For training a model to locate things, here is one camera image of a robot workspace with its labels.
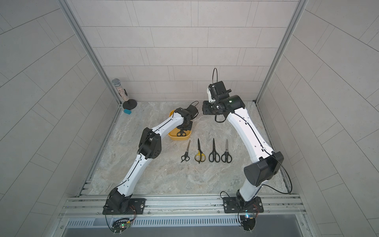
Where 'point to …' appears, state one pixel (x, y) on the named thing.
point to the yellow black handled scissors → (200, 156)
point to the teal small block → (127, 111)
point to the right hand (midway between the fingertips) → (204, 107)
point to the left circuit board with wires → (120, 225)
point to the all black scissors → (214, 155)
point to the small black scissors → (186, 157)
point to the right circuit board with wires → (248, 221)
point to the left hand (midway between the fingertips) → (187, 127)
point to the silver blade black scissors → (226, 157)
